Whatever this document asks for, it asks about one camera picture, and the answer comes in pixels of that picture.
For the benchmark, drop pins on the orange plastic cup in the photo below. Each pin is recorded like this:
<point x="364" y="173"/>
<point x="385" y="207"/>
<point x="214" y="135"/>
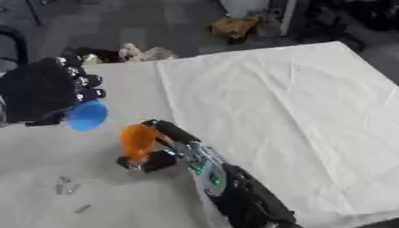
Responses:
<point x="137" y="142"/>

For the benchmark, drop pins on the small silver bolt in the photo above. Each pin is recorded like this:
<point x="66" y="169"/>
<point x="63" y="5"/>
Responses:
<point x="59" y="188"/>
<point x="65" y="179"/>
<point x="82" y="208"/>
<point x="73" y="188"/>

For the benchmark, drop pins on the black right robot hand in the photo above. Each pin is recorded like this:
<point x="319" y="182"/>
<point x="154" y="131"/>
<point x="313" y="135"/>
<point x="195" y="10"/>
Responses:
<point x="171" y="132"/>

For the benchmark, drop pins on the beige soft toy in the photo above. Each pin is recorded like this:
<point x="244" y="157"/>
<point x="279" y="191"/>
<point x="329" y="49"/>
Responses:
<point x="143" y="53"/>

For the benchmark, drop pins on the white bin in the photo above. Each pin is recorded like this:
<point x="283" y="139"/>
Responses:
<point x="244" y="7"/>

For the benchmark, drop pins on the black bag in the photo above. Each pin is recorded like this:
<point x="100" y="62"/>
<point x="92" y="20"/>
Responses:
<point x="98" y="54"/>

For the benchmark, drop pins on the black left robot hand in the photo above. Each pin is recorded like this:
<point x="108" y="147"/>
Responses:
<point x="36" y="89"/>

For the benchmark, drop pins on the black chair frame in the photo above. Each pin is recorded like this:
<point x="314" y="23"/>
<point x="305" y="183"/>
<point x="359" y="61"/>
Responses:
<point x="19" y="44"/>

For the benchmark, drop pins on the silver and black right robot arm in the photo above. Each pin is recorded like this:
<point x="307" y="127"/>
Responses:
<point x="249" y="196"/>

